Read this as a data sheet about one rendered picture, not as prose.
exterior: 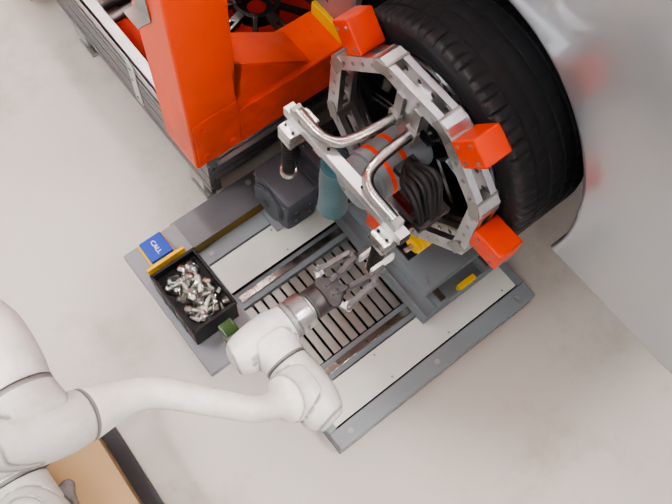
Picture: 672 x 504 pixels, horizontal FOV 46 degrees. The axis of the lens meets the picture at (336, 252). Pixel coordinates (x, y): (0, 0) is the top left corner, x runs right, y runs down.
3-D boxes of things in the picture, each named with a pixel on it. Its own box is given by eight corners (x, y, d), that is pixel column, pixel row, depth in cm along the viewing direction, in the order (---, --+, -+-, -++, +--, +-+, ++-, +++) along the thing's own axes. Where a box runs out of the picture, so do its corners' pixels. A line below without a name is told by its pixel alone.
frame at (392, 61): (467, 265, 215) (521, 166, 165) (449, 279, 213) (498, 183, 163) (341, 126, 230) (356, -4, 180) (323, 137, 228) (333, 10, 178)
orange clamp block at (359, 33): (387, 41, 182) (372, 4, 178) (360, 57, 180) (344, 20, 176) (371, 40, 188) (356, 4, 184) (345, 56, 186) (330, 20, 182)
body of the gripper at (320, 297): (296, 298, 186) (327, 276, 188) (319, 326, 183) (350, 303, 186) (296, 287, 179) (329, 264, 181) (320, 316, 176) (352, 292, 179)
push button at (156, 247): (174, 252, 225) (173, 249, 223) (153, 266, 223) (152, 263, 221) (160, 234, 227) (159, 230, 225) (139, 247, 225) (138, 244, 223)
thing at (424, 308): (502, 263, 270) (509, 252, 261) (422, 325, 260) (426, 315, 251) (406, 159, 284) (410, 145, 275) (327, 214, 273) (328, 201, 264)
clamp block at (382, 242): (411, 235, 182) (415, 225, 177) (381, 257, 179) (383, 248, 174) (397, 219, 183) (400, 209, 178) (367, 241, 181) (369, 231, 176)
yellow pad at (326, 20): (377, 21, 232) (379, 10, 228) (340, 44, 228) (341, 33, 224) (347, -10, 236) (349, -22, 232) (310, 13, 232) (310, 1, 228)
